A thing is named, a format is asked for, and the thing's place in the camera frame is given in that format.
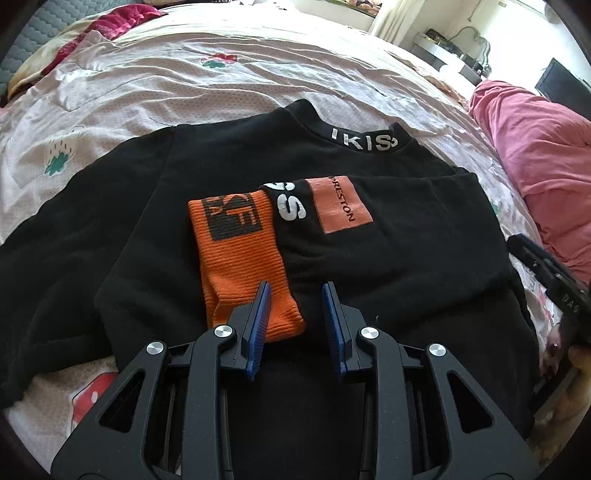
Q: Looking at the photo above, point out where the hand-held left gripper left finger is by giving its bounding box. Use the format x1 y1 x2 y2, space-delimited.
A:
51 280 273 480

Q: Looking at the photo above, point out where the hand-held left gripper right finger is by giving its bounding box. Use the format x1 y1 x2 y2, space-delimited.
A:
322 281 542 480

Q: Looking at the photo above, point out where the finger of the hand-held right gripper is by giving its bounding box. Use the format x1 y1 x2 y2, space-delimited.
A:
507 234 561 289

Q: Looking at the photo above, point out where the black sweater with orange cuff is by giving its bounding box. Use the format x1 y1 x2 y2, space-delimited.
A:
0 98 542 480

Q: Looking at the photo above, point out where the pink blanket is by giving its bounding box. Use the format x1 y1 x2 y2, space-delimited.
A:
468 79 591 274

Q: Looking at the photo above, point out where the black monitor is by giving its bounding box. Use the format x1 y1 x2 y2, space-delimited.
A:
534 57 591 115

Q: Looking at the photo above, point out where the white desk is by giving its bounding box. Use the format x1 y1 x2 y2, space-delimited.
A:
412 31 491 88

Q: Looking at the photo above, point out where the pink printed bed sheet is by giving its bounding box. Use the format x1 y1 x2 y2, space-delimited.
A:
0 14 591 462

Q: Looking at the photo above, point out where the white curtain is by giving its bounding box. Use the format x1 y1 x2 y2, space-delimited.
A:
368 0 435 36

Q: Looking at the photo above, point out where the red patterned pillow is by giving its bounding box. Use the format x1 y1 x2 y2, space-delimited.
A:
9 8 168 95

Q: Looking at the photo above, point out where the grey quilted headboard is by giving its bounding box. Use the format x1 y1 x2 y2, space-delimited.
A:
0 0 118 99

